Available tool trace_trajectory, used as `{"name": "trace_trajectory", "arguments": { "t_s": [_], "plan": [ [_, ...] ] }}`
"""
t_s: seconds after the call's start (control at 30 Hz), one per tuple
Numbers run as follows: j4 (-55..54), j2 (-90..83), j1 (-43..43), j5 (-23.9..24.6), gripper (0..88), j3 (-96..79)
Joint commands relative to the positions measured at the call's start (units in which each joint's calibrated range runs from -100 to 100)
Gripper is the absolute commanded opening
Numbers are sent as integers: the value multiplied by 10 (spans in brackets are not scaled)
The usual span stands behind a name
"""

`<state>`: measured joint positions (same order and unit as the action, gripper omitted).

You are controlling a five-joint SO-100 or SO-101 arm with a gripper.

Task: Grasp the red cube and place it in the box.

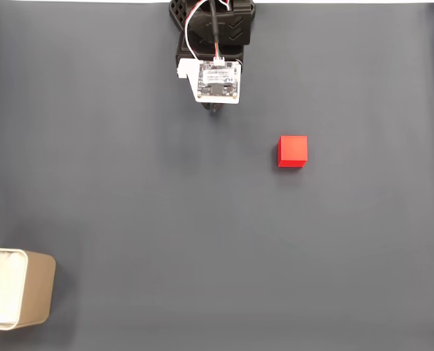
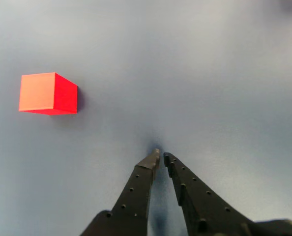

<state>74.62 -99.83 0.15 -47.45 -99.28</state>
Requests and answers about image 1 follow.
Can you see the white padding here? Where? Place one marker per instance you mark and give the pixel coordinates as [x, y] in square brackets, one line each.
[1, 285]

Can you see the beige box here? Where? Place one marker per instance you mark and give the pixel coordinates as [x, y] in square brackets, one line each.
[38, 289]

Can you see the grey table mat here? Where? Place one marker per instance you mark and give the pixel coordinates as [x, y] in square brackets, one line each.
[217, 237]

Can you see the camera board on white mount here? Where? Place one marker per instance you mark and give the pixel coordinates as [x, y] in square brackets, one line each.
[218, 80]

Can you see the red cube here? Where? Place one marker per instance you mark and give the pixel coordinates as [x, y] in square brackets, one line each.
[293, 150]

